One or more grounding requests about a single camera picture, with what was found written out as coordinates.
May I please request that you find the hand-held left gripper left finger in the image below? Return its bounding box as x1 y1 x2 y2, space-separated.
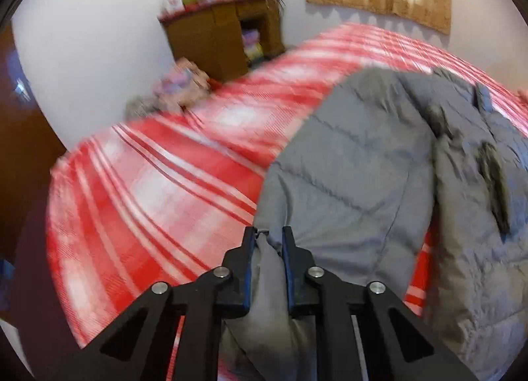
49 226 258 381

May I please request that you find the grey puffer jacket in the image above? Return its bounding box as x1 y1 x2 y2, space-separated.
218 67 528 381

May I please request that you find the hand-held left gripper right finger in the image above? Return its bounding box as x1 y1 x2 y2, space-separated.
281 226 479 381

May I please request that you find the brown wooden desk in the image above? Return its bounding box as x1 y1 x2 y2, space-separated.
159 0 286 81

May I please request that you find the blue cloth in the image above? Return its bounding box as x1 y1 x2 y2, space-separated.
0 259 16 312

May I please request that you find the brown wooden door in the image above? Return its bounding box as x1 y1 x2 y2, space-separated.
0 26 67 250

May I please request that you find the bundle on floor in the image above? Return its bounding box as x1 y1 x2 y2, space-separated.
126 57 212 118

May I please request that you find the red plaid bed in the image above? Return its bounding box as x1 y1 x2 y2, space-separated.
45 22 528 365

